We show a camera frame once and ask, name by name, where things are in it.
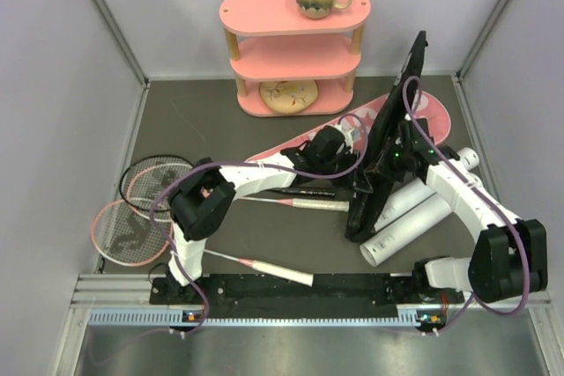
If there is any purple cable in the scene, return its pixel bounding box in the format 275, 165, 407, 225
401, 75, 530, 337
149, 114, 370, 337

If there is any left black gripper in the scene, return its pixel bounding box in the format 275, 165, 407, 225
316, 149, 372, 193

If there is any black badminton racket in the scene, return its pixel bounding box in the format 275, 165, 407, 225
119, 152, 319, 222

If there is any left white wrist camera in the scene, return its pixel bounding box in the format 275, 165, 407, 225
341, 127, 362, 145

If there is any pink badminton racket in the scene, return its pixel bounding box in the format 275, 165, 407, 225
91, 200, 314, 286

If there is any pink three-tier shelf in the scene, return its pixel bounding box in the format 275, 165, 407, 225
219, 0, 371, 117

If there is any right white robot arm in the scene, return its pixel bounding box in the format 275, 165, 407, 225
363, 118, 548, 303

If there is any white shuttlecock tube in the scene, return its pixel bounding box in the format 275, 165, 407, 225
360, 195, 451, 267
374, 147, 479, 232

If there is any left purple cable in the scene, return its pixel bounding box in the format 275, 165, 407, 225
149, 114, 370, 337

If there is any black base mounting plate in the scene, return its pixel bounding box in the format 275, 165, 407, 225
149, 273, 437, 319

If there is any black Crossway racket bag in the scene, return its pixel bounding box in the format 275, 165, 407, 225
345, 30, 428, 244

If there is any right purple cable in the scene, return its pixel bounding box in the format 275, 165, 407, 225
401, 75, 530, 337

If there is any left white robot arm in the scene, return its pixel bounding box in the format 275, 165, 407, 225
167, 122, 370, 303

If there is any pink racket bag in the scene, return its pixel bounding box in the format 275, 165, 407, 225
247, 92, 451, 161

